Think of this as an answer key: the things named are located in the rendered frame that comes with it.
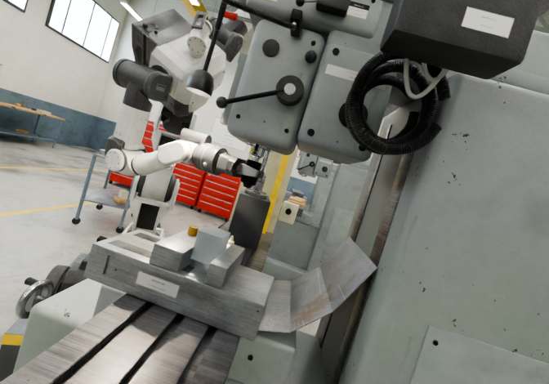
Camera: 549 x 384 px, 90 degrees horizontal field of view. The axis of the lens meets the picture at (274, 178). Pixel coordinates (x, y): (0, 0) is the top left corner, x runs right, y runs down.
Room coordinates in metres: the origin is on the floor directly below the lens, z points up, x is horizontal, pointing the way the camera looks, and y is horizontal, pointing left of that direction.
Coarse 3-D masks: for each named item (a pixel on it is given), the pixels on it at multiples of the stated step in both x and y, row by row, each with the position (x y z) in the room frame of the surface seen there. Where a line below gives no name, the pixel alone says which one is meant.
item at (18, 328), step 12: (72, 264) 1.56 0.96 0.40; (12, 324) 1.03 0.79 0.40; (24, 324) 1.04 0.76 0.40; (12, 336) 0.99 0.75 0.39; (0, 348) 0.98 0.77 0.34; (12, 348) 0.99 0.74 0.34; (0, 360) 0.98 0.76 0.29; (12, 360) 1.00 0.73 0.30; (0, 372) 0.99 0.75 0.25; (12, 372) 1.00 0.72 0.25
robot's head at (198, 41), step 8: (200, 24) 0.97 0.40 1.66; (208, 24) 0.98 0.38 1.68; (192, 32) 0.94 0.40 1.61; (200, 32) 0.94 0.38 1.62; (208, 32) 0.99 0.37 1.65; (192, 40) 0.93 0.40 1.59; (200, 40) 0.93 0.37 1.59; (208, 40) 0.97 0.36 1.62; (192, 48) 0.96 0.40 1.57; (200, 48) 0.96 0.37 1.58
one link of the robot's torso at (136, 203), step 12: (132, 192) 1.28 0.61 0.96; (132, 204) 1.28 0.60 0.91; (144, 204) 1.33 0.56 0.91; (156, 204) 1.31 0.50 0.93; (168, 204) 1.39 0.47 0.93; (132, 216) 1.30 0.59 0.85; (144, 216) 1.36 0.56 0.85; (156, 216) 1.37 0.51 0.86; (132, 228) 1.32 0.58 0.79; (144, 228) 1.40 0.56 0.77
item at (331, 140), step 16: (336, 48) 0.68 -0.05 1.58; (320, 64) 0.70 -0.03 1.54; (336, 64) 0.69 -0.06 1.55; (352, 64) 0.68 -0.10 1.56; (320, 80) 0.69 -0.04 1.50; (336, 80) 0.68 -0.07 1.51; (352, 80) 0.68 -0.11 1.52; (320, 96) 0.69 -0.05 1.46; (336, 96) 0.68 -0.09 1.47; (368, 96) 0.68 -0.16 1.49; (384, 96) 0.68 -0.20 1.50; (320, 112) 0.69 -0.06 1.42; (336, 112) 0.68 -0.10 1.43; (368, 112) 0.68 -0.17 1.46; (384, 112) 0.69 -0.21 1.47; (304, 128) 0.69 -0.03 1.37; (320, 128) 0.68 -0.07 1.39; (336, 128) 0.68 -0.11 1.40; (304, 144) 0.70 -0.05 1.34; (320, 144) 0.69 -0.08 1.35; (336, 144) 0.68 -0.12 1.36; (352, 144) 0.68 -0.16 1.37; (336, 160) 0.87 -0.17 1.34; (352, 160) 0.74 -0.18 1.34
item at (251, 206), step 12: (240, 192) 1.04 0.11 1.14; (252, 192) 1.03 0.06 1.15; (264, 192) 1.17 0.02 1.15; (240, 204) 1.01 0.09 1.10; (252, 204) 1.01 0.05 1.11; (264, 204) 1.01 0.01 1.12; (240, 216) 1.01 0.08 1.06; (252, 216) 1.01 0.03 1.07; (264, 216) 1.01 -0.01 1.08; (240, 228) 1.01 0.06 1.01; (252, 228) 1.01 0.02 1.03; (240, 240) 1.01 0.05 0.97; (252, 240) 1.01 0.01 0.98
